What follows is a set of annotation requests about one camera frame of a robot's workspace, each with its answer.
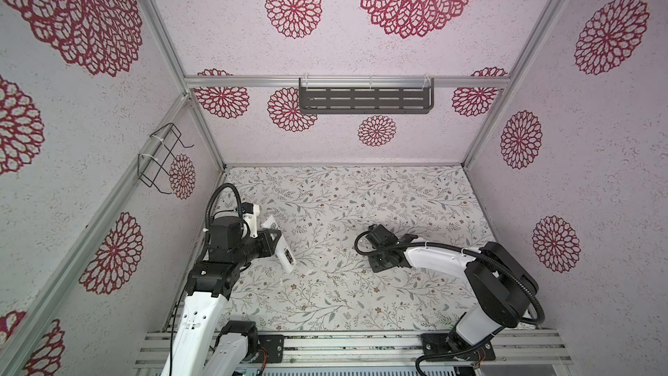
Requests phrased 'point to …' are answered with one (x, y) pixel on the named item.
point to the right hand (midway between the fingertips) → (374, 258)
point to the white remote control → (283, 252)
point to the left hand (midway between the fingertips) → (277, 238)
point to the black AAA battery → (288, 256)
